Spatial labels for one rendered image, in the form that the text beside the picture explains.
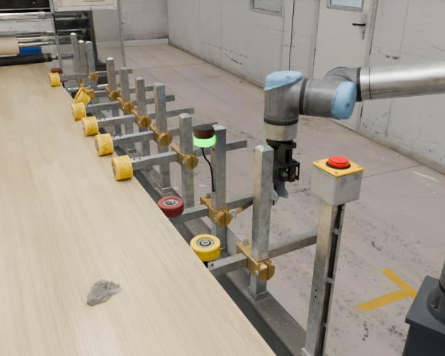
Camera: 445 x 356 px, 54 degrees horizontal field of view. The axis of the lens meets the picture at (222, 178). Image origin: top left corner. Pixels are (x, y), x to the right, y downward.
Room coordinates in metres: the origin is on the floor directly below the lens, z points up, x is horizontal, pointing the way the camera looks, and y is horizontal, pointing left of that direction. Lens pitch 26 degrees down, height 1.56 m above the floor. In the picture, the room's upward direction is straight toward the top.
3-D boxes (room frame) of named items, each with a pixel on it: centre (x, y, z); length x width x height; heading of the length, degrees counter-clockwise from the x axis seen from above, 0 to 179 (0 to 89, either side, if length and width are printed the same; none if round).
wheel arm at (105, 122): (1.93, 0.36, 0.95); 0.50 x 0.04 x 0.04; 118
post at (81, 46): (2.99, 0.94, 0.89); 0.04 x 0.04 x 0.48; 28
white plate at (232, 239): (1.21, -0.02, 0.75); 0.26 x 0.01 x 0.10; 28
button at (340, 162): (0.77, -0.22, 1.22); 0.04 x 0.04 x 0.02
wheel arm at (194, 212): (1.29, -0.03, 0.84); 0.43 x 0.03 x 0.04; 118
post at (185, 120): (1.44, 0.13, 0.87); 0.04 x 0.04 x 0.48; 28
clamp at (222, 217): (1.24, 0.03, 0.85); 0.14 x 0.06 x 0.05; 28
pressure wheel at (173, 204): (1.19, 0.16, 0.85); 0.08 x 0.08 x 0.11
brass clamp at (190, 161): (1.46, 0.14, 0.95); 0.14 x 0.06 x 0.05; 28
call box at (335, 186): (0.77, -0.22, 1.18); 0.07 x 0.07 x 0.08; 28
